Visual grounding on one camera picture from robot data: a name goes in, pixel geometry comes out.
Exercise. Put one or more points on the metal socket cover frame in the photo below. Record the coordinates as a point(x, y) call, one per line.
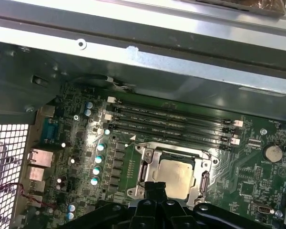
point(152, 164)

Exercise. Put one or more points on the black and silver PC case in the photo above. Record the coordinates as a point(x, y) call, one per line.
point(157, 71)

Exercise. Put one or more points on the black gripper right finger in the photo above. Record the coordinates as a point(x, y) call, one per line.
point(212, 214)

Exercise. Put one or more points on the green motherboard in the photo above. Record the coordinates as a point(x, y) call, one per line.
point(243, 167)

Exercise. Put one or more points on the silver internal USB port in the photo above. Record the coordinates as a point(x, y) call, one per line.
point(263, 210)

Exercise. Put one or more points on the blue serial port connector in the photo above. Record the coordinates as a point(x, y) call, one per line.
point(52, 131)

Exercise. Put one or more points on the silver coin cell battery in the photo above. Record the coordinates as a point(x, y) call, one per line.
point(274, 153)

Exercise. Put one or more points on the teal-top cylindrical capacitor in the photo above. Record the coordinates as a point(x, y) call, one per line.
point(72, 207)
point(88, 112)
point(70, 215)
point(99, 158)
point(100, 146)
point(89, 105)
point(94, 181)
point(97, 170)

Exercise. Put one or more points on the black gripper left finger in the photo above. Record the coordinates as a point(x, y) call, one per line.
point(105, 215)

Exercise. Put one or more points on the silver-topped CPU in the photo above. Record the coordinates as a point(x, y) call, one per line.
point(178, 174)

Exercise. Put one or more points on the CPU socket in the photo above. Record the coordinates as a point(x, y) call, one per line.
point(135, 192)

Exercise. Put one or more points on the silver rear port block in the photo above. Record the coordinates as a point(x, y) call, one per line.
point(41, 158)
point(37, 186)
point(38, 173)

